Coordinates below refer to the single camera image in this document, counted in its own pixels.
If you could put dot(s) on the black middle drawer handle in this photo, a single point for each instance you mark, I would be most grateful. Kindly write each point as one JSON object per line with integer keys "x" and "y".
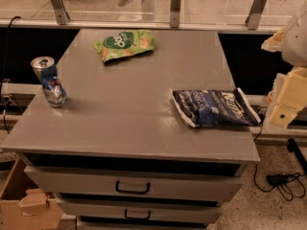
{"x": 137, "y": 215}

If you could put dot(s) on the metal bracket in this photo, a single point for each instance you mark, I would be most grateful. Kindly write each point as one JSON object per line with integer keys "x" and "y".
{"x": 255, "y": 13}
{"x": 175, "y": 13}
{"x": 61, "y": 15}

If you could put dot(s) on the top grey drawer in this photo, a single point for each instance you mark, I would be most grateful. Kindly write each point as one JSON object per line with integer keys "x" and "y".
{"x": 165, "y": 186}

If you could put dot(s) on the black drawer handle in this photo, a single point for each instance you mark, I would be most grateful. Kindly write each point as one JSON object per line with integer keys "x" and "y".
{"x": 137, "y": 215}
{"x": 130, "y": 189}

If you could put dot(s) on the blue chip bag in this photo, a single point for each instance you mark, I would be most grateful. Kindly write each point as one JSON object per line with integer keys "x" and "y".
{"x": 207, "y": 108}

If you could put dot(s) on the black bar on floor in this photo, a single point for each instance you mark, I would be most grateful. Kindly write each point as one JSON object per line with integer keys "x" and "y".
{"x": 293, "y": 147}

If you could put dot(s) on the green rice chip bag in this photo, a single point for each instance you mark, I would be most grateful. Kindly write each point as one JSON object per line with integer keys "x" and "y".
{"x": 125, "y": 44}

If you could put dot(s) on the crushed blue soda can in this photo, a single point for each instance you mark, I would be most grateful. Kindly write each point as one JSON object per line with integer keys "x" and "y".
{"x": 47, "y": 73}

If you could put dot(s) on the middle metal bracket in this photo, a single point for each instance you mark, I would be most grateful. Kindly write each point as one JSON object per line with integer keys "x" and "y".
{"x": 175, "y": 13}

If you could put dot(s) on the right metal bracket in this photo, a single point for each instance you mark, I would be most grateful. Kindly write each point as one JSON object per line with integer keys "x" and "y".
{"x": 255, "y": 13}

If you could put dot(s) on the middle grey drawer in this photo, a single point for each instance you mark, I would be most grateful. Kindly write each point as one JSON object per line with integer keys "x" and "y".
{"x": 115, "y": 210}

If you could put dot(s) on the left metal bracket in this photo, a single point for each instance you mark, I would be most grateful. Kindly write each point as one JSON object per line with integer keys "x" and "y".
{"x": 61, "y": 15}

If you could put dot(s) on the grey drawer cabinet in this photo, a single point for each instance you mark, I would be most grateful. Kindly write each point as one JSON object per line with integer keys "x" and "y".
{"x": 121, "y": 117}

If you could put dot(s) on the grey drawer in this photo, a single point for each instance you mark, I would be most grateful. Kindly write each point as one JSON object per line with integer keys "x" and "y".
{"x": 165, "y": 186}
{"x": 115, "y": 210}

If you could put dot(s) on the black power adapter with cable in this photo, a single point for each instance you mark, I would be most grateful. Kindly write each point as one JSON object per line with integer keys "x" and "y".
{"x": 280, "y": 182}

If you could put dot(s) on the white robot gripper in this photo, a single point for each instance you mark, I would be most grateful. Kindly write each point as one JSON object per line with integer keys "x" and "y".
{"x": 297, "y": 43}

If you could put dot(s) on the black top drawer handle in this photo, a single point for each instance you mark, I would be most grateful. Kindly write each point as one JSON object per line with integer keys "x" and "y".
{"x": 130, "y": 189}

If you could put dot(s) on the cardboard box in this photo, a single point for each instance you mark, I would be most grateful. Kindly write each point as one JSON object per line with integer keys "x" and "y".
{"x": 26, "y": 207}

